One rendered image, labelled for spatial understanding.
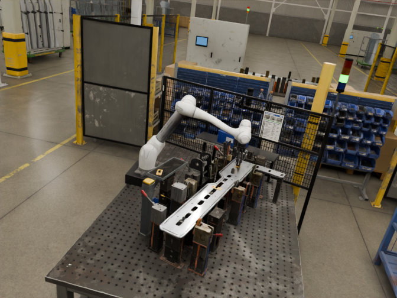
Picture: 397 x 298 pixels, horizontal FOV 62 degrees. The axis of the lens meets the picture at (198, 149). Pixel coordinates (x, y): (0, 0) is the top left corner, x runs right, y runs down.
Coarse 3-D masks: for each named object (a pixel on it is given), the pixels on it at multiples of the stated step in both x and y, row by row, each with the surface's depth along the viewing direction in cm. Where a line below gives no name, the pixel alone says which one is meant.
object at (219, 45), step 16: (192, 32) 907; (208, 32) 898; (224, 32) 889; (240, 32) 880; (192, 48) 924; (208, 48) 914; (224, 48) 905; (240, 48) 896; (208, 64) 931; (224, 64) 921; (240, 64) 912
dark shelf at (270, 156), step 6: (204, 132) 372; (198, 138) 356; (204, 138) 356; (210, 138) 358; (216, 138) 360; (216, 144) 348; (222, 144) 347; (252, 150) 342; (258, 150) 344; (264, 150) 346; (264, 156) 332; (270, 156) 333; (276, 156) 335; (270, 162) 325
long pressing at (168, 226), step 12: (228, 168) 304; (240, 168) 307; (228, 180) 282; (240, 180) 285; (204, 192) 259; (216, 192) 262; (192, 204) 242; (204, 204) 244; (180, 216) 226; (192, 216) 228; (168, 228) 213; (180, 228) 214; (192, 228) 217
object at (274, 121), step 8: (264, 112) 335; (272, 112) 331; (264, 120) 337; (272, 120) 333; (280, 120) 330; (264, 128) 340; (272, 128) 336; (280, 128) 332; (264, 136) 343; (272, 136) 338; (280, 136) 335
